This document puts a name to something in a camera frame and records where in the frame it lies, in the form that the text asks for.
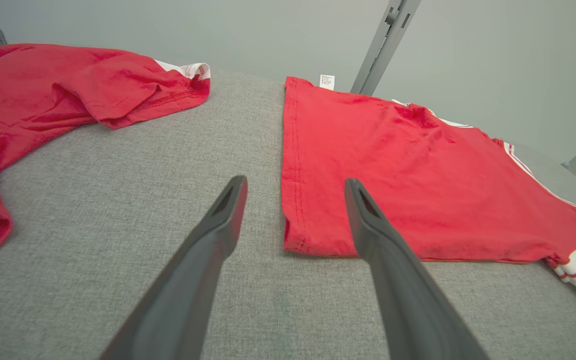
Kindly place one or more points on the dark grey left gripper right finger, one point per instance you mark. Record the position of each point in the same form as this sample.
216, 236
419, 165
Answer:
393, 280

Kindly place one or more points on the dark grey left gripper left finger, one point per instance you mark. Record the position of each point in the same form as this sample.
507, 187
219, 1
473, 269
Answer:
203, 270

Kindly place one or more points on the red Bulls basketball jersey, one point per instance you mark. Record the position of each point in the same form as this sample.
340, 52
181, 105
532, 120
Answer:
408, 170

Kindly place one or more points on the red white-striped basketball shorts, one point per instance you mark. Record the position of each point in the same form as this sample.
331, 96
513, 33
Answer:
43, 95

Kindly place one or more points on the grey partition joint post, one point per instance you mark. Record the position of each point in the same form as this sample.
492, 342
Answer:
383, 45

